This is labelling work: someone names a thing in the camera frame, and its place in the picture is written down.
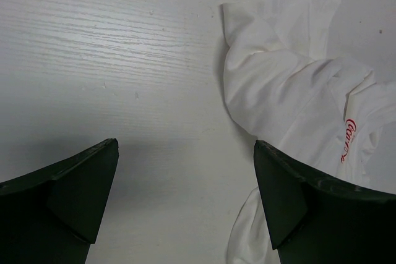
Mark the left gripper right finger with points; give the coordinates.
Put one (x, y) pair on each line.
(313, 217)

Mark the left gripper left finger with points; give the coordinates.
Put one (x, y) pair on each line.
(53, 215)

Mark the white coca-cola t-shirt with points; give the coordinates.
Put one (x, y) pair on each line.
(280, 86)

